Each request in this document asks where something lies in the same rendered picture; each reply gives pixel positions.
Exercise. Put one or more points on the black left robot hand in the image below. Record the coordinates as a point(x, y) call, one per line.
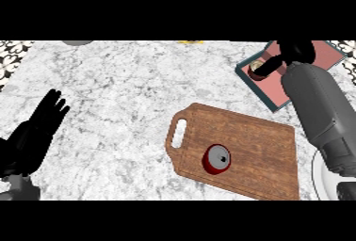
point(33, 141)

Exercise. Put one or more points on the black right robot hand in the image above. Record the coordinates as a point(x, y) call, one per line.
point(296, 50)

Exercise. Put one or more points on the brown cupcake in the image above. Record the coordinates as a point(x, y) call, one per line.
point(256, 65)

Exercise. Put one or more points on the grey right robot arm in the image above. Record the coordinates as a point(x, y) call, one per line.
point(315, 103)

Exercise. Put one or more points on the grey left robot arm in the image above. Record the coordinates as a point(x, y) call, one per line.
point(21, 188)

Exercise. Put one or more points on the pink box with teal rim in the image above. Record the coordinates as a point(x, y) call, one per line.
point(278, 88)

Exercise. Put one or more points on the brown wooden cutting board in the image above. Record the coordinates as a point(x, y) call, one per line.
point(259, 147)

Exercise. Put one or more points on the yellow object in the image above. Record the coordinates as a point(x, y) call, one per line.
point(191, 41)

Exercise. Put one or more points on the grey round object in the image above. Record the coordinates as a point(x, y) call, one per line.
point(77, 42)

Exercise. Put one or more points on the white plate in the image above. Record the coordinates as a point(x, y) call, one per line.
point(324, 179)

